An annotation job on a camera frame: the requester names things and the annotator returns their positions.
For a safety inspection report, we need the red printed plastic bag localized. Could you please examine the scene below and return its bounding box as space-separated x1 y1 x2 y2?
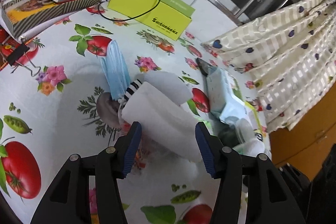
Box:
119 121 150 169

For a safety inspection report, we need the white towel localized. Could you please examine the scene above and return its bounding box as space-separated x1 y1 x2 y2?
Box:
121 82 202 162

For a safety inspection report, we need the grey sock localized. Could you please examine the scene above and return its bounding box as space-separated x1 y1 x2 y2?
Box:
143 71 193 106

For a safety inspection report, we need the blue face mask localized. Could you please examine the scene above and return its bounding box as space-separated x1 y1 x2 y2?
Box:
100 40 130 101

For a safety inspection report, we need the clear lidded plastic jar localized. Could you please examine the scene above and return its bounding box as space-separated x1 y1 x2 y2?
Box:
218 117 255 148

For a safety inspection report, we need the wet wipes pack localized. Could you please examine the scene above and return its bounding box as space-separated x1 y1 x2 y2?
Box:
206 67 251 124

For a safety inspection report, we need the green plastic jar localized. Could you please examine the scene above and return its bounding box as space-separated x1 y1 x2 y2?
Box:
233 139 265 157

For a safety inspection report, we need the black smartphone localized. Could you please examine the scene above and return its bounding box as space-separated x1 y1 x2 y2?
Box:
196 57 214 77

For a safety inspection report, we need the heart patterned curtain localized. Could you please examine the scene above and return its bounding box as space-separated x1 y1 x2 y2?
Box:
203 0 335 132

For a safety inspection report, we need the lime green cardboard box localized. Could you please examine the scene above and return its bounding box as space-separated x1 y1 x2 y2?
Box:
108 0 195 40

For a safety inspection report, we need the black binder clip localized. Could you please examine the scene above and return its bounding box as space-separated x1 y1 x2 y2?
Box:
6 44 41 77

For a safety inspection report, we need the striped cardboard box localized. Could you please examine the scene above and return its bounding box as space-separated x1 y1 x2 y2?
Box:
1 0 101 39

